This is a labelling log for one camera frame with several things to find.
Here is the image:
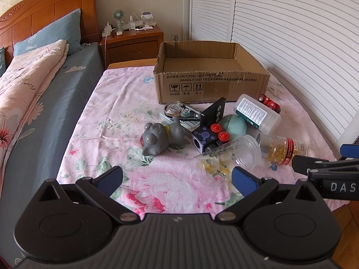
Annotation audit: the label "wooden nightstand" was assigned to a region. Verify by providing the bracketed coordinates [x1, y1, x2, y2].
[100, 25, 164, 69]

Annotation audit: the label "teal egg-shaped ball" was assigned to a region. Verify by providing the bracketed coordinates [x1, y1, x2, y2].
[219, 115, 248, 138]

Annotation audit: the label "white louvered closet door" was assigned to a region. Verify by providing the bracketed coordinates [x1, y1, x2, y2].
[190, 0, 237, 44]
[231, 0, 359, 146]

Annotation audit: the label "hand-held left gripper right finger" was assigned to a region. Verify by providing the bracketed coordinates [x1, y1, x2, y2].
[215, 166, 323, 227]

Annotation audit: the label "small green desk fan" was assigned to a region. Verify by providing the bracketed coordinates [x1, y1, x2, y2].
[113, 9, 125, 34]

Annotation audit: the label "white plastic bottle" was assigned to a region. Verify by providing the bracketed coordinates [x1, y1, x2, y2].
[235, 93, 282, 133]

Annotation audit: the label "wooden headboard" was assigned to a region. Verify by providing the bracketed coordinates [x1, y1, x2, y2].
[0, 0, 99, 59]

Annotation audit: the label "clear acrylic stand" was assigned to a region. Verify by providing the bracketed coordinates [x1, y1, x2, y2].
[135, 10, 156, 31]

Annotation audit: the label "brown cardboard box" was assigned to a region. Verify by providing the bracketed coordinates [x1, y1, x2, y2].
[153, 41, 270, 105]

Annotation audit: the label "pink floral sheet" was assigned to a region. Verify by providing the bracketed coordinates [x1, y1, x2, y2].
[56, 67, 341, 222]

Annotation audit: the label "wooden table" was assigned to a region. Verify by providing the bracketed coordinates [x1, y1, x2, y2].
[107, 58, 158, 70]

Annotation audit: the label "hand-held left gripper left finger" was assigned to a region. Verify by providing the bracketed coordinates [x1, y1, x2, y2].
[38, 166, 141, 226]

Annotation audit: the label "clear plastic case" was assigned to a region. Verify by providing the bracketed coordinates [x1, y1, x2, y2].
[160, 104, 204, 130]

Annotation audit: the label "black cube toy red wheels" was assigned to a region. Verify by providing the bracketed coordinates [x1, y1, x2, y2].
[191, 123, 230, 153]

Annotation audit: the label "blue flower-print pillow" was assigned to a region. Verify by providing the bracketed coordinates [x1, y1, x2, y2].
[13, 8, 82, 56]

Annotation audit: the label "grey mouse toy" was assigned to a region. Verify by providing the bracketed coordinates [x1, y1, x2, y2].
[141, 117, 186, 156]

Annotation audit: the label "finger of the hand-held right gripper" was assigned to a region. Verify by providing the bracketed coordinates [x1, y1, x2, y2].
[291, 155, 359, 176]
[339, 144, 359, 159]

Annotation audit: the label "pink quilt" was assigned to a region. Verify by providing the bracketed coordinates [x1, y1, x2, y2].
[0, 40, 69, 174]

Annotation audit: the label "bed with grey-blue sheet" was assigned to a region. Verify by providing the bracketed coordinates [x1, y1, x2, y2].
[0, 42, 105, 267]

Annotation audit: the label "red toy car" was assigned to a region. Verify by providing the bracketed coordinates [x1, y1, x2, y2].
[258, 94, 281, 110]

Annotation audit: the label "black wedge with round buttons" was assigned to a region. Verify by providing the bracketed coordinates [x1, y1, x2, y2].
[200, 98, 226, 132]

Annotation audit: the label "clear plastic cup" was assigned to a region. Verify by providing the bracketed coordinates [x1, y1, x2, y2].
[195, 135, 262, 170]

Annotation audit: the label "clear bottle of yellow capsules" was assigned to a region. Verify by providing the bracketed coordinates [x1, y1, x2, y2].
[256, 134, 309, 166]

